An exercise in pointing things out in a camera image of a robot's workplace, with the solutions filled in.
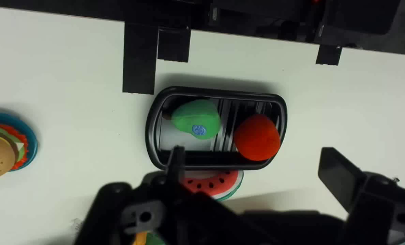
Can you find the green pear toy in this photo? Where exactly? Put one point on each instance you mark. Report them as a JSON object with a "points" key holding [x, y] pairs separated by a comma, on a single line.
{"points": [[194, 117]]}

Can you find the watermelon slice toy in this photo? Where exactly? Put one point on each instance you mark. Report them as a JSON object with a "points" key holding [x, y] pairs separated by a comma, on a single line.
{"points": [[213, 184]]}

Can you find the black plastic food tray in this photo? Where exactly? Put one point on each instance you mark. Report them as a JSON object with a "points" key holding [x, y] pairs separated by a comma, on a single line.
{"points": [[197, 159]]}

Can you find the black tape strip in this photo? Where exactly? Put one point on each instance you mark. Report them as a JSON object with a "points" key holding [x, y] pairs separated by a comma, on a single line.
{"points": [[139, 59], [329, 55], [173, 45]]}

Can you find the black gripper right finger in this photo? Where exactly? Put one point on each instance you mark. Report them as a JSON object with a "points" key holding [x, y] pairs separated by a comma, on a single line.
{"points": [[340, 178]]}

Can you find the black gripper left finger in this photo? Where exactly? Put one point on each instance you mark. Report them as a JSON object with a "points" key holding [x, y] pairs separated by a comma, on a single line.
{"points": [[176, 163]]}

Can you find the red fuzzy fruit toy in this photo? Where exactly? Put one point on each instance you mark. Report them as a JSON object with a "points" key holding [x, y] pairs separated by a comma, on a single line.
{"points": [[257, 138]]}

